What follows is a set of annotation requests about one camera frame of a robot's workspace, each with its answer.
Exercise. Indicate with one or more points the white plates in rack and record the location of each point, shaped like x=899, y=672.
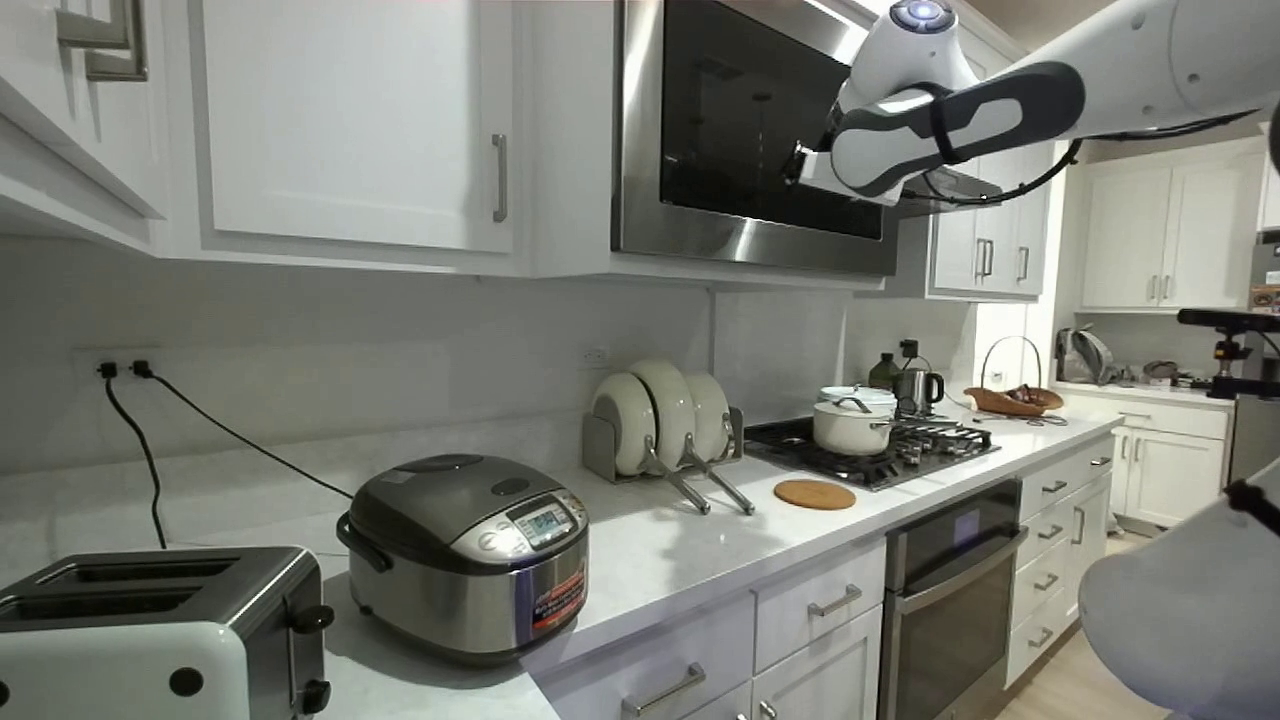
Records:
x=599, y=447

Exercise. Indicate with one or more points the silver toaster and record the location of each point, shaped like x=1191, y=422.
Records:
x=133, y=641

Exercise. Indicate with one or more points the white wall outlet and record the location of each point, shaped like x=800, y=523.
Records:
x=89, y=352

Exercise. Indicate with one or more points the white pot with lid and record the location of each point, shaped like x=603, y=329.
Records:
x=854, y=427

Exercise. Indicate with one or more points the black glass microwave door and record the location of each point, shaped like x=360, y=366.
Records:
x=746, y=122

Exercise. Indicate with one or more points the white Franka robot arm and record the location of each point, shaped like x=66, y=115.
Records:
x=1146, y=64

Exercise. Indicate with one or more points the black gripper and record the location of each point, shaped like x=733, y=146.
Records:
x=813, y=161

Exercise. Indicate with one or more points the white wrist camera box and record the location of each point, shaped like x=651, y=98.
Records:
x=854, y=169

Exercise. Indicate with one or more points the white narrow drawer stack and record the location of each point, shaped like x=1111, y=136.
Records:
x=1061, y=561

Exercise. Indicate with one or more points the dark bottle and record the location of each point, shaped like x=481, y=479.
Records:
x=887, y=372

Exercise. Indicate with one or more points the black camera stand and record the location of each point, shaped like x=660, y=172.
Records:
x=1235, y=322

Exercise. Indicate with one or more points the stainless steel microwave body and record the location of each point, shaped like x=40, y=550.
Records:
x=636, y=161

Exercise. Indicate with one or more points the black gas stove top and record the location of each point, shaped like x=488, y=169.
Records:
x=920, y=449

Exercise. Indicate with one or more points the stainless steel rice cooker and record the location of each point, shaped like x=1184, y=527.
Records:
x=451, y=561

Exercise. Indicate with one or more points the cream frying pan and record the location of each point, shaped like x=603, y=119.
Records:
x=671, y=400
x=617, y=422

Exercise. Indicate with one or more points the white lower cabinet with drawers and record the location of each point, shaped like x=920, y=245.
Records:
x=800, y=666

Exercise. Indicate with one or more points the stainless steel oven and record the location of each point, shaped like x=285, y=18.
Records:
x=944, y=625

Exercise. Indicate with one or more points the white upper kitchen cabinets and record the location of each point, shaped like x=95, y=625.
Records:
x=1172, y=224

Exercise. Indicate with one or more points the white upper cabinet single door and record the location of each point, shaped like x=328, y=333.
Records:
x=344, y=134

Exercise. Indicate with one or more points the white lower sink cabinet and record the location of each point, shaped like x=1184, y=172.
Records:
x=1172, y=467

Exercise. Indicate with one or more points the white upper cabinet beside microwave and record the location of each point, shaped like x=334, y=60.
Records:
x=962, y=260

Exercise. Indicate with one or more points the round cork trivet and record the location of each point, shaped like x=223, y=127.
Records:
x=813, y=495

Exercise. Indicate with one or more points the dark metal kettle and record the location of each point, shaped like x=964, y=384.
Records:
x=917, y=384

